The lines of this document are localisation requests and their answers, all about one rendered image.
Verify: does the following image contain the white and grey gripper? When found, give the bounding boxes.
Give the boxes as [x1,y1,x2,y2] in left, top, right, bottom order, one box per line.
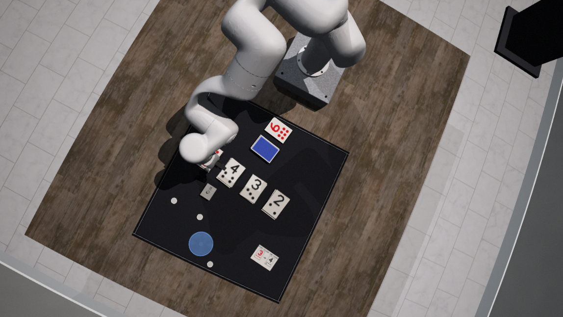
[203,153,226,171]

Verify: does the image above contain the blue round disc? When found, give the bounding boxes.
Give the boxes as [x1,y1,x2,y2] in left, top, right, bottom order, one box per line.
[188,232,213,256]

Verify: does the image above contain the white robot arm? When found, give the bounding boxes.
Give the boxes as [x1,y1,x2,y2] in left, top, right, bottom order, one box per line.
[179,0,366,164]

